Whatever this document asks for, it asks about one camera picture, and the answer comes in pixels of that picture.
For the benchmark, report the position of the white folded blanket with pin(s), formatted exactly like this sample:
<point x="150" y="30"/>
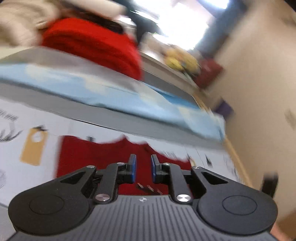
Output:
<point x="104" y="5"/>

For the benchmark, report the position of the dark red knit sweater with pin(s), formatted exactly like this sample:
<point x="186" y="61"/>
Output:
<point x="87" y="153"/>

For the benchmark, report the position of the light blue sheet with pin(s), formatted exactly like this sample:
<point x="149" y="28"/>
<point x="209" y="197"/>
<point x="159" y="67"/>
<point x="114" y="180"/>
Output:
<point x="104" y="92"/>

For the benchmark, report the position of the yellow plush toy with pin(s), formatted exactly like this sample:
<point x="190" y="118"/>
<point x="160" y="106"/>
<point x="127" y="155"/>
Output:
<point x="181" y="59"/>

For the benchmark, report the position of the purple bag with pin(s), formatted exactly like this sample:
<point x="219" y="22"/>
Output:
<point x="224" y="109"/>

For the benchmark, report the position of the blue curtain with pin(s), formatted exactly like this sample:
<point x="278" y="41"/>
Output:
<point x="222" y="25"/>

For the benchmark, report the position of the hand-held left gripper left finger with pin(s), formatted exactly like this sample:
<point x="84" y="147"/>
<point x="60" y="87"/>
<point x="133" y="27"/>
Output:
<point x="132" y="168"/>

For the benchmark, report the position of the window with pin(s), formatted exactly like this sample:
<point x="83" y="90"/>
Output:
<point x="182" y="20"/>

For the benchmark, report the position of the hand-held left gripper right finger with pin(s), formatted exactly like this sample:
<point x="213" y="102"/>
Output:
<point x="153" y="168"/>

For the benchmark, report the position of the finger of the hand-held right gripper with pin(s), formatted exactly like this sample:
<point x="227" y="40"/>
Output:
<point x="270" y="184"/>

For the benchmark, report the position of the dark red pillow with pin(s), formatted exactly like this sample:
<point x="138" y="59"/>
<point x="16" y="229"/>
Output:
<point x="208" y="73"/>

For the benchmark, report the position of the deer print bed sheet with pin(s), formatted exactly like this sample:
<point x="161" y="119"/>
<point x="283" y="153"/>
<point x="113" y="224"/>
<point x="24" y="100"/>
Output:
<point x="37" y="120"/>

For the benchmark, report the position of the dark teal shark plush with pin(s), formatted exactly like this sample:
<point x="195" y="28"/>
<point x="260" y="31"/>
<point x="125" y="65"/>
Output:
<point x="143" y="20"/>

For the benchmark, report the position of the red folded quilt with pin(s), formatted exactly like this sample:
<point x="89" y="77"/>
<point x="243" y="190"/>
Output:
<point x="92" y="44"/>

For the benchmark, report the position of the cream folded blanket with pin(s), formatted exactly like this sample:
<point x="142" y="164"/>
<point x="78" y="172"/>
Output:
<point x="20" y="23"/>

